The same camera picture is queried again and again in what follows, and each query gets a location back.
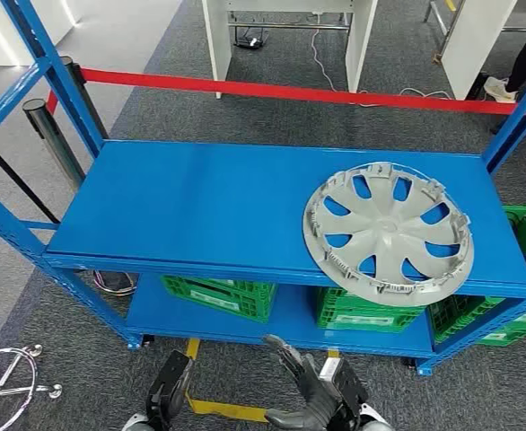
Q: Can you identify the yellow floor tape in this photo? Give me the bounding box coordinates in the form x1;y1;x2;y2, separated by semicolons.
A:
183;338;341;425

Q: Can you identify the white cable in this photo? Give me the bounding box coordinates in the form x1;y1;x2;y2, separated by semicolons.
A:
309;13;453;109

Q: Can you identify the white desk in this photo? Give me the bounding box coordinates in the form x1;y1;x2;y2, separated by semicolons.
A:
423;0;519;101
202;0;378;100

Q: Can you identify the blue metal shelf rack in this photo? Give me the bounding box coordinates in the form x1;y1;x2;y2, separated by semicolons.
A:
0;0;526;377

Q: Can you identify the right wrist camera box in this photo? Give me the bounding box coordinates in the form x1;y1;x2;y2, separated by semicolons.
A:
318;358;341;383

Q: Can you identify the black pole stand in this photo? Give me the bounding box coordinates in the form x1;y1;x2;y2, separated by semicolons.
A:
0;141;61;225

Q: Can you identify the grey plastic wheel cover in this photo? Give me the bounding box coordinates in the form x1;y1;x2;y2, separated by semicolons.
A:
303;162;475;308

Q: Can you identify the red barrier belt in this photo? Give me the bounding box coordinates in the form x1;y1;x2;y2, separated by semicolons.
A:
45;66;526;119

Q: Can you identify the black stool with chrome base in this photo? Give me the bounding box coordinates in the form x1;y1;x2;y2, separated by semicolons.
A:
0;343;64;431

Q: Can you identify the chrome stanchion post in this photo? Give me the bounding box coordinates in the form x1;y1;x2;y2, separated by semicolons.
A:
60;56;110;141
22;98;137;297

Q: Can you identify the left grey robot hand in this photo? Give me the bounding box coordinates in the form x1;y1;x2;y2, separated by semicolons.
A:
145;349;195;431

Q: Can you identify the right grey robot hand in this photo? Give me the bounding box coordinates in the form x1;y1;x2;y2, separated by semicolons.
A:
263;334;343;431

